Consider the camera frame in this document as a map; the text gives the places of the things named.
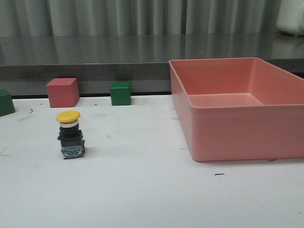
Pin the yellow mushroom push button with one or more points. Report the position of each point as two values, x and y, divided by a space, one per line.
70 136

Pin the green cube block centre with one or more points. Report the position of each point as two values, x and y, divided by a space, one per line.
121 93

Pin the pink plastic bin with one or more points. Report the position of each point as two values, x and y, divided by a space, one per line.
238 109

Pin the pink cube block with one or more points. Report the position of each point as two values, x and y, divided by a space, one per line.
63 92

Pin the green block left edge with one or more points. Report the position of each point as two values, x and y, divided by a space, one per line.
6 103

